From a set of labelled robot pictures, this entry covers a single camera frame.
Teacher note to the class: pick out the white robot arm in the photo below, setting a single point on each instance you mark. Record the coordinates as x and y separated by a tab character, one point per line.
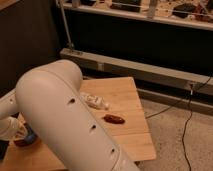
48	99

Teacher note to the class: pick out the brown ceramic cup blue inside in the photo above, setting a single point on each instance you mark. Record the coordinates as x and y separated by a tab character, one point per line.
28	140

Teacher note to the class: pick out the white crumpled tube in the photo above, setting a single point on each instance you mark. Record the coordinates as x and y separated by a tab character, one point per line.
94	101

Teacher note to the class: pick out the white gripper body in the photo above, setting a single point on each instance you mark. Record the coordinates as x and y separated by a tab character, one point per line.
10	128

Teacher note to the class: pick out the wooden table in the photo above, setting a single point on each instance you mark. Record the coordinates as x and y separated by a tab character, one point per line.
133	136

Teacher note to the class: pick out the dark red oval object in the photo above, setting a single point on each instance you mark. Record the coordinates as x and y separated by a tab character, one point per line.
114	119

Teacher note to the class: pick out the metal shelf rack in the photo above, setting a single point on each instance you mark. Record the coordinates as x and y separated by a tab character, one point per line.
136	23

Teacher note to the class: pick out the grey metal floor beam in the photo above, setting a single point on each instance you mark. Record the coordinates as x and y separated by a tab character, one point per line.
155	74

